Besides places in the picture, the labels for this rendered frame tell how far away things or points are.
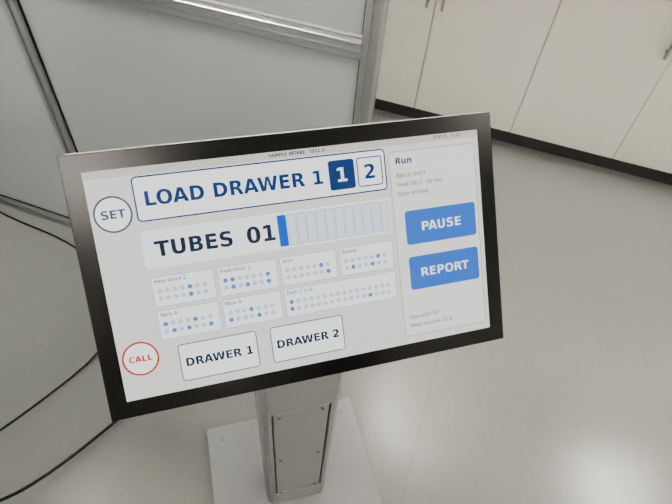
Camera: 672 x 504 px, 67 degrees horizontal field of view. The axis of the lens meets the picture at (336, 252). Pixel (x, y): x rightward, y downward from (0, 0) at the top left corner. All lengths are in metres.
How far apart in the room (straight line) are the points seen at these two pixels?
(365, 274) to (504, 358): 1.33
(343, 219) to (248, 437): 1.11
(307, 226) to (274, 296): 0.09
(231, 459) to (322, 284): 1.05
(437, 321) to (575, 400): 1.30
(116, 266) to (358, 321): 0.30
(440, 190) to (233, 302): 0.30
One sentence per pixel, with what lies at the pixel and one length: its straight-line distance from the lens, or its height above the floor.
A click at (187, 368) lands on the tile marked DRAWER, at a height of 1.00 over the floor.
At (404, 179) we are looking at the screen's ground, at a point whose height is 1.14.
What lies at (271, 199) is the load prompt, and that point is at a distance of 0.61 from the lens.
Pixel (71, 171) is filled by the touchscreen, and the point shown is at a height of 1.19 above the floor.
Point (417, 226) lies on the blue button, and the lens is 0.66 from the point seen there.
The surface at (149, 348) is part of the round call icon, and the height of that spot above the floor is 1.02.
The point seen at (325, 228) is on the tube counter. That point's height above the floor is 1.11.
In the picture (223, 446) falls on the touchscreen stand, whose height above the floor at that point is 0.03.
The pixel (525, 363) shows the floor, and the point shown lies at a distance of 1.95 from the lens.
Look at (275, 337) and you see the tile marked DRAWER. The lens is 0.64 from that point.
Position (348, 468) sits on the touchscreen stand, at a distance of 1.61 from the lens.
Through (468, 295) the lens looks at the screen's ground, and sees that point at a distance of 0.71.
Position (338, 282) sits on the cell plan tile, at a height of 1.05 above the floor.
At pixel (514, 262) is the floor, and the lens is 2.24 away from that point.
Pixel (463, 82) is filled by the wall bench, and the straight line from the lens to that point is 2.66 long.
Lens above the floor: 1.56
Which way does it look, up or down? 48 degrees down
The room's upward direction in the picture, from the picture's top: 6 degrees clockwise
